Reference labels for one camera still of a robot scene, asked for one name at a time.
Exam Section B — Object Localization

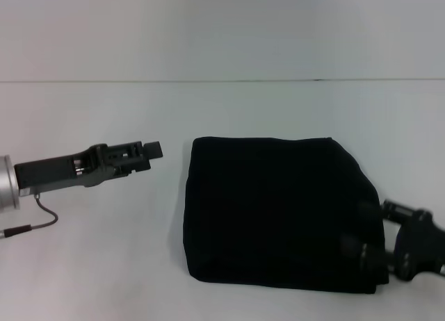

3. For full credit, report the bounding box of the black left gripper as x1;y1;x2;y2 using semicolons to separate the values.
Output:
13;140;164;190

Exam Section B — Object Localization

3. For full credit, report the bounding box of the black shirt with FREE print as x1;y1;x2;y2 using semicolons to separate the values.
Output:
183;135;391;286

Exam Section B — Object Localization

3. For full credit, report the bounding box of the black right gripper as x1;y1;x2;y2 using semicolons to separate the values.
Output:
339;199;445;282

